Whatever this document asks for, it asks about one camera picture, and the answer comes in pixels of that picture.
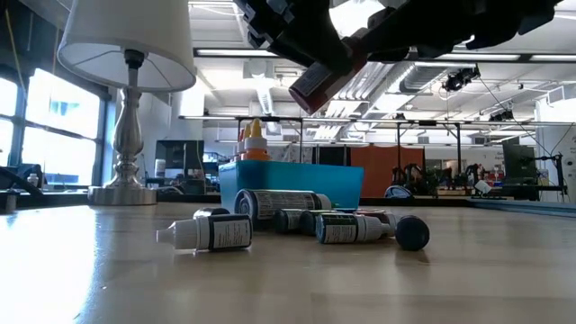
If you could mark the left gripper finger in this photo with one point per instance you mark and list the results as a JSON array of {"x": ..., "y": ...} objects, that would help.
[{"x": 333, "y": 49}]

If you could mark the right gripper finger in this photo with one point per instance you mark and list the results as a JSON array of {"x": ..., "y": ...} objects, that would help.
[{"x": 405, "y": 36}]

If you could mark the large red food coloring bottle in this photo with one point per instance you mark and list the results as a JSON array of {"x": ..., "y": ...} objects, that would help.
[{"x": 315, "y": 85}]

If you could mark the large yellow food coloring bottle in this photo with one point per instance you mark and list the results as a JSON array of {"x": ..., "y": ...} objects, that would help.
[{"x": 245, "y": 135}]

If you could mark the large orange food coloring bottle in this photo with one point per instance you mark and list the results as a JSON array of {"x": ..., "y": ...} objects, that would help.
[{"x": 255, "y": 146}]

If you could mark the teal plastic bin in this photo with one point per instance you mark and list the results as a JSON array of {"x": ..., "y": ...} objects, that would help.
[{"x": 315, "y": 184}]

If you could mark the large green food coloring bottle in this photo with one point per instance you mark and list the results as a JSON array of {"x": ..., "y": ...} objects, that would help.
[{"x": 288, "y": 202}]

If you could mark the small teal food coloring bottle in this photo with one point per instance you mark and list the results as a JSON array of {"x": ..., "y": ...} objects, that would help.
[
  {"x": 288, "y": 220},
  {"x": 310, "y": 222}
]

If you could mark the small green food coloring bottle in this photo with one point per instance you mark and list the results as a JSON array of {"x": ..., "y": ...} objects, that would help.
[{"x": 342, "y": 229}]

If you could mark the small maroon food coloring bottle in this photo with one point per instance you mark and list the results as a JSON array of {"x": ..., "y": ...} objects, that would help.
[{"x": 411, "y": 233}]

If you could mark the small blue food coloring bottle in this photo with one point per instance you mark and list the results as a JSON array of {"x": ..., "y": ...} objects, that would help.
[{"x": 211, "y": 211}]

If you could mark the small black food coloring bottle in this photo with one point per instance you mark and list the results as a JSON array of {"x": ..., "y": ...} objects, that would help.
[{"x": 225, "y": 233}]

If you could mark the long ceiling light bar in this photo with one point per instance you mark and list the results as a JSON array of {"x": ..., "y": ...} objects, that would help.
[{"x": 234, "y": 52}]

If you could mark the orange partition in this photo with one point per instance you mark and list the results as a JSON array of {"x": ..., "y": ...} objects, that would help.
[{"x": 382, "y": 166}]

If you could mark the background robot arms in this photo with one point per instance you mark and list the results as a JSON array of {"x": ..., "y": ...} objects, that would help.
[{"x": 414, "y": 175}]

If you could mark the black monitor on stand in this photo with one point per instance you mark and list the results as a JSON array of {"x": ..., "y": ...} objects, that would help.
[{"x": 516, "y": 162}]

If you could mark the blue white round object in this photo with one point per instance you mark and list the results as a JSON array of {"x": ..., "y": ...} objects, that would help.
[{"x": 398, "y": 192}]

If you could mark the white shade silver table lamp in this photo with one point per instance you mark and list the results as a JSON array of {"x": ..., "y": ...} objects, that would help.
[{"x": 128, "y": 40}]

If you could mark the black computer monitor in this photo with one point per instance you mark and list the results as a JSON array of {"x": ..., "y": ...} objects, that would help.
[{"x": 180, "y": 155}]

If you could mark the small white box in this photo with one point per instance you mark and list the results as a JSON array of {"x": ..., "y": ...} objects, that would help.
[{"x": 483, "y": 187}]

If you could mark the large window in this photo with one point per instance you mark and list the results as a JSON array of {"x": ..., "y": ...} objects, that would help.
[{"x": 58, "y": 117}]

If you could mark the small white bottle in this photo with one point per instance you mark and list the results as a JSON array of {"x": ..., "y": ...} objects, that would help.
[{"x": 33, "y": 181}]

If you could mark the silver ventilation duct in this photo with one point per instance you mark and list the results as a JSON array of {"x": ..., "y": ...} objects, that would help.
[{"x": 423, "y": 76}]

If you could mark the black ceiling camera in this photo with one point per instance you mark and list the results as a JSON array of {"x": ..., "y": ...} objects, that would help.
[{"x": 459, "y": 78}]

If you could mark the black workstation frame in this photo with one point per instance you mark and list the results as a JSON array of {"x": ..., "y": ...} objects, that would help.
[{"x": 398, "y": 144}]

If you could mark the black aluminium table frame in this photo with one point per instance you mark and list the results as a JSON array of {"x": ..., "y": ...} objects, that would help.
[{"x": 54, "y": 198}]

